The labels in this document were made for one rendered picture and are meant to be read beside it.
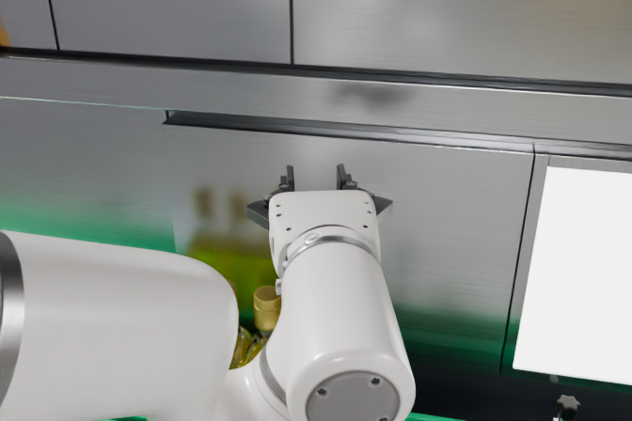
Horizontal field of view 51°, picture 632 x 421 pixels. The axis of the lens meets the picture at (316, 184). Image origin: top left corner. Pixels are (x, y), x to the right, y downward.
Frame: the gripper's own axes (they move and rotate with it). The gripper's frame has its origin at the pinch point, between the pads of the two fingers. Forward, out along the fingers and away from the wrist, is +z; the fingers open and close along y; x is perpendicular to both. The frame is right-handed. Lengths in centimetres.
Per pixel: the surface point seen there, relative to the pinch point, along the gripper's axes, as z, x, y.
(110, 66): 21.7, 7.0, -24.9
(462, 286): 7.9, -19.8, 20.0
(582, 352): 3.5, -28.3, 36.1
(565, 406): -3.2, -31.0, 31.5
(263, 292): 2.9, -15.8, -6.1
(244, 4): 18.9, 15.2, -7.2
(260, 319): 1.4, -18.8, -6.6
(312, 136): 13.5, -0.2, 0.6
